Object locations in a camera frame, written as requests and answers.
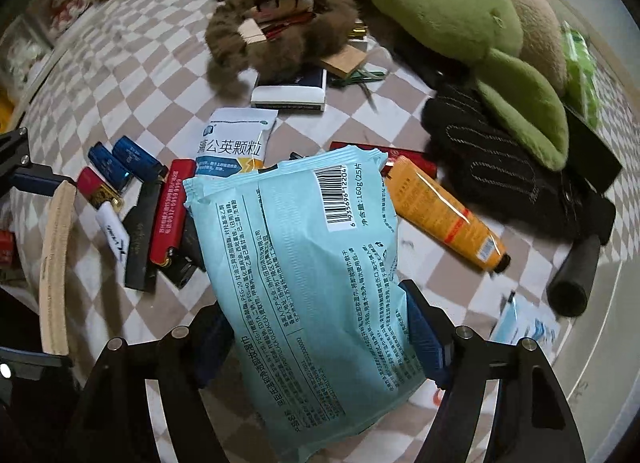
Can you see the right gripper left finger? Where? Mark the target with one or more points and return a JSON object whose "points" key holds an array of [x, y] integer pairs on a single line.
{"points": [[193, 354]]}

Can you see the black small lighter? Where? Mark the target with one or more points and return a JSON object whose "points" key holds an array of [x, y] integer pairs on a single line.
{"points": [[185, 258]]}

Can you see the light wooden block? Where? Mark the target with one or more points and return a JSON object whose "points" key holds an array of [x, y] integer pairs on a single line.
{"points": [[52, 314]]}

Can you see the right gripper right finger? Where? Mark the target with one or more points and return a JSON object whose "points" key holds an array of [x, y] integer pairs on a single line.
{"points": [[434, 338]]}

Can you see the small blue white sachet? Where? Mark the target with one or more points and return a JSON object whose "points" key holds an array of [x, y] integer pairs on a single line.
{"points": [[520, 318]]}

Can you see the matte red lighter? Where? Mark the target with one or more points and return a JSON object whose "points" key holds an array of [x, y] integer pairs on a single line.
{"points": [[171, 212]]}

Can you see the light blue wipes packet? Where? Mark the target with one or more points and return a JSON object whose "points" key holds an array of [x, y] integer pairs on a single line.
{"points": [[302, 260]]}

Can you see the black box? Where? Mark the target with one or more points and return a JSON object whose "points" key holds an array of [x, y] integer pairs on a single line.
{"points": [[589, 156]]}

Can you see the black foam cylinder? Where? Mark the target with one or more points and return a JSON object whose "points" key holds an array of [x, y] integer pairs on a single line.
{"points": [[569, 291]]}

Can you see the brown furry scrunchie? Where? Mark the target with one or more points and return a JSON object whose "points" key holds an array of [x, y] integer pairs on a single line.
{"points": [[276, 38]]}

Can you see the green plush toy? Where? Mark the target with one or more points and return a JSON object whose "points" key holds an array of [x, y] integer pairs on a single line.
{"points": [[486, 36]]}

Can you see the black knit glove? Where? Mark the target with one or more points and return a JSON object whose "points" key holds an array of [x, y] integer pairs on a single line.
{"points": [[488, 167]]}

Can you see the blue lighter lower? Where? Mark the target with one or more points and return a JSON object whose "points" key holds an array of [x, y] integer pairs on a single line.
{"points": [[114, 172]]}

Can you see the beige plush toy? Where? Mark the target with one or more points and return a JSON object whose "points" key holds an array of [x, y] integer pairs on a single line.
{"points": [[542, 41]]}

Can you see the white power bank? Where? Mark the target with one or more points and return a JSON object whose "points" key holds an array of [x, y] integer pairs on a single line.
{"points": [[306, 91]]}

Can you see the orange tube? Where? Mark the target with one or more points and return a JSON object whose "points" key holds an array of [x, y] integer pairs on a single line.
{"points": [[419, 199]]}

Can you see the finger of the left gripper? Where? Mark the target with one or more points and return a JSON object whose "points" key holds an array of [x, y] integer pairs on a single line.
{"points": [[38, 179]]}

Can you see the white blue medicine sachet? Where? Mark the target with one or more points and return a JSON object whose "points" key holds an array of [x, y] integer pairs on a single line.
{"points": [[234, 140]]}

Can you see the green tissue packet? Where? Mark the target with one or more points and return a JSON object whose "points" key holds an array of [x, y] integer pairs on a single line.
{"points": [[581, 94]]}

